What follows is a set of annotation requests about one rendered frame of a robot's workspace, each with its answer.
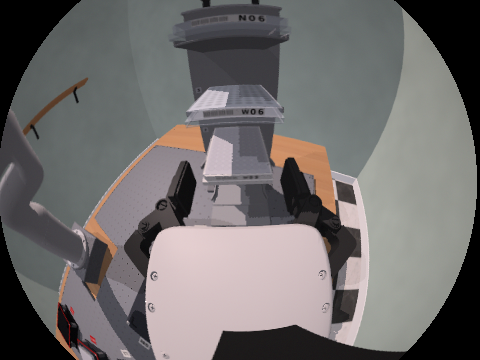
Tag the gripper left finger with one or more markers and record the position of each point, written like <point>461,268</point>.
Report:
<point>176,205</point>

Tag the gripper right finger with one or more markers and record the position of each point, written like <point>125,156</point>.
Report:
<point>312,213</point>

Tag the white microplate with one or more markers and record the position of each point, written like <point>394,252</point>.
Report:
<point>86,355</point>
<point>230,24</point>

